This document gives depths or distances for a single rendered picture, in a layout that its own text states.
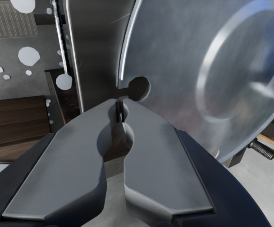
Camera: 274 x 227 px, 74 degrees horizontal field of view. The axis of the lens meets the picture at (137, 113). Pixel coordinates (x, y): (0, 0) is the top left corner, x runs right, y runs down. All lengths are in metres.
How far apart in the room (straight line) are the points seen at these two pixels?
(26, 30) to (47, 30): 0.18
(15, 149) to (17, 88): 0.36
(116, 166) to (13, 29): 0.55
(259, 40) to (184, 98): 0.09
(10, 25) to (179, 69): 0.64
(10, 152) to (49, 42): 0.48
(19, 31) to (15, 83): 0.29
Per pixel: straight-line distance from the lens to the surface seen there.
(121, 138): 0.17
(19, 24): 0.74
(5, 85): 0.97
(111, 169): 0.41
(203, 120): 0.22
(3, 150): 0.70
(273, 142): 1.47
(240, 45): 0.20
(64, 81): 0.27
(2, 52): 0.93
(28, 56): 0.26
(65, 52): 0.74
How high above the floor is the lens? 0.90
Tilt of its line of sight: 49 degrees down
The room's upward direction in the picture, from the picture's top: 136 degrees clockwise
